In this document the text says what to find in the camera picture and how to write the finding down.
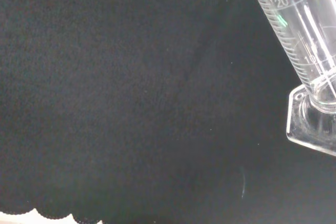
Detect black bench cloth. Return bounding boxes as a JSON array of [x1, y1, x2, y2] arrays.
[[0, 0, 336, 224]]

